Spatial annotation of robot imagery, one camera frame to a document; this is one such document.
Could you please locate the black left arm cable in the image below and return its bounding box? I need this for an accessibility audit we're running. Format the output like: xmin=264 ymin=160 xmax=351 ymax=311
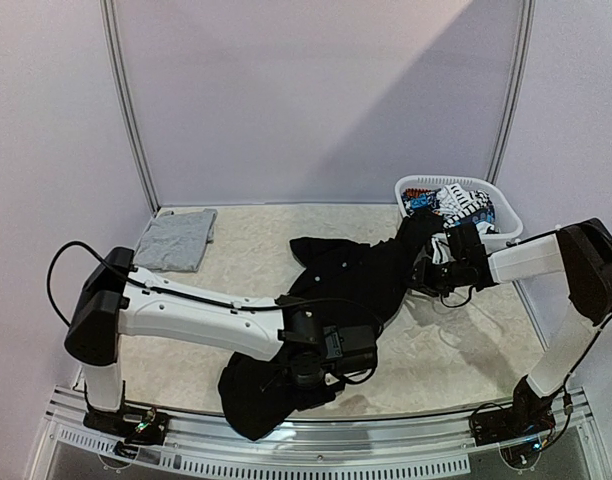
xmin=46 ymin=240 xmax=387 ymax=386

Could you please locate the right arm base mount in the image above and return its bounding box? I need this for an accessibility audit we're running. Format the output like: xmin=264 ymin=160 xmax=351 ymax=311
xmin=468 ymin=402 xmax=572 ymax=452

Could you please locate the aluminium front rail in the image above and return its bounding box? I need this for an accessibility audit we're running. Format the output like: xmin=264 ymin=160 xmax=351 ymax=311
xmin=31 ymin=388 xmax=612 ymax=479

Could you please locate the translucent white laundry basket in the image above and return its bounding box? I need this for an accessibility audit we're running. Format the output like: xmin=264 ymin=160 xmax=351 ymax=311
xmin=394 ymin=175 xmax=523 ymax=252

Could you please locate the aluminium right corner post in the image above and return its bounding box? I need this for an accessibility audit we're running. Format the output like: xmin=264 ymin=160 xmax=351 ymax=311
xmin=485 ymin=0 xmax=536 ymax=184

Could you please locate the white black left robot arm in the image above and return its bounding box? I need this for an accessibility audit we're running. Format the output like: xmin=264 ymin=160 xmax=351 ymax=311
xmin=64 ymin=247 xmax=384 ymax=434

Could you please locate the aluminium left corner post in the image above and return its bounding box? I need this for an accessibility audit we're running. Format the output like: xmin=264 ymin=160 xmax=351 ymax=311
xmin=100 ymin=0 xmax=161 ymax=215

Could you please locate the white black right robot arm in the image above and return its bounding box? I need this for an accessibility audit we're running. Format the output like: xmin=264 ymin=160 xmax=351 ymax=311
xmin=411 ymin=218 xmax=612 ymax=436

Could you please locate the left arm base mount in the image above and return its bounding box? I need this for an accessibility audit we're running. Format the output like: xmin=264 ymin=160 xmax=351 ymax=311
xmin=83 ymin=404 xmax=172 ymax=446

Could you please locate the black white striped garment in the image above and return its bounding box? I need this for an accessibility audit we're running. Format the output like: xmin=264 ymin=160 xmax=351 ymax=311
xmin=427 ymin=183 xmax=496 ymax=235

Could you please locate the navy printed garment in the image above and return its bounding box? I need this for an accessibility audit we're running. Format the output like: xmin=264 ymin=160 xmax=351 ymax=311
xmin=401 ymin=183 xmax=497 ymax=234

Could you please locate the grey t-shirt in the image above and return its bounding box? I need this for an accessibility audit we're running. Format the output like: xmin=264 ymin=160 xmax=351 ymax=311
xmin=134 ymin=209 xmax=218 ymax=273

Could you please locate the aluminium corner post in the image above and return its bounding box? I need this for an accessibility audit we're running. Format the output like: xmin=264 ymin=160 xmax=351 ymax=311
xmin=100 ymin=0 xmax=161 ymax=215
xmin=485 ymin=0 xmax=536 ymax=184

